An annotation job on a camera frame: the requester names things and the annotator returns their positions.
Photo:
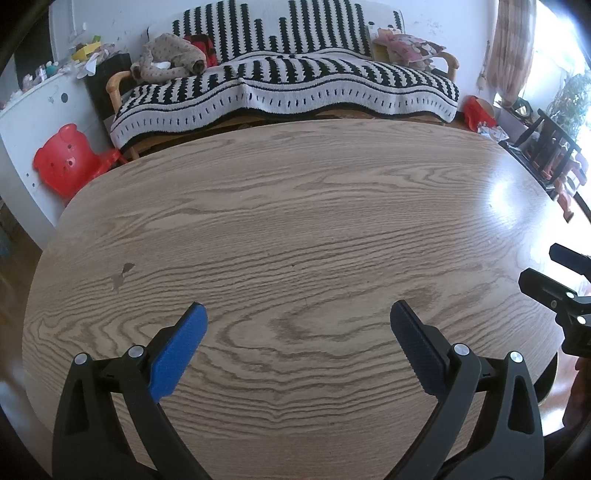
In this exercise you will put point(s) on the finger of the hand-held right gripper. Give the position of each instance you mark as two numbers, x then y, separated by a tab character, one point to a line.
570	258
540	284

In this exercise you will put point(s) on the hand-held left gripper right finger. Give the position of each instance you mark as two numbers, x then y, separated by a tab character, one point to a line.
418	348

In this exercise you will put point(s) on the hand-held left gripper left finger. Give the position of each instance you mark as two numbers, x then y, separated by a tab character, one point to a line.
178	350

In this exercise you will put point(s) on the black low side table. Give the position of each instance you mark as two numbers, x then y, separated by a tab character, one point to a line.
547	138

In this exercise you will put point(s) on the green potted plant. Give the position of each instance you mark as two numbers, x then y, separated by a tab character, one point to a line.
570	101

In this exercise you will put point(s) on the red bag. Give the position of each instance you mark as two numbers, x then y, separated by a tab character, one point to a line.
480	110

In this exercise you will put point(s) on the beige patterned curtain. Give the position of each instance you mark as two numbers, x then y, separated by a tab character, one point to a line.
510	46

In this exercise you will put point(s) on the red bear plastic stool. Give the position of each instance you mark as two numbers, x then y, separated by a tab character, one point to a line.
64	159

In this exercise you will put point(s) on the pink printed cushion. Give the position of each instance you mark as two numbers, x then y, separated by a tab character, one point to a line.
406	46

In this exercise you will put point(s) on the white cabinet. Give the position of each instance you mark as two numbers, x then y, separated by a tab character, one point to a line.
37	115

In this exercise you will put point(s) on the black panel beside sofa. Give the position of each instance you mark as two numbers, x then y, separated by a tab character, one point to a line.
104	81

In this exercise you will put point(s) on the striped black-white sofa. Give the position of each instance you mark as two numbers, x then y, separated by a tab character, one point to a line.
286	83

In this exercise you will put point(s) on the brown dotted plush garment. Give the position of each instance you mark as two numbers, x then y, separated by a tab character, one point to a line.
168	57

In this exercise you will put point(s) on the red black cloth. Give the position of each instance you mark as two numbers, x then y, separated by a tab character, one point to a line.
207	48

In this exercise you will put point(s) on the yellow small box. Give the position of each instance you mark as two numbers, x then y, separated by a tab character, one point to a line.
87	50

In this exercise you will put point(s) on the wooden sofa frame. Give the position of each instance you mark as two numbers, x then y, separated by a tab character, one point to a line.
113	85

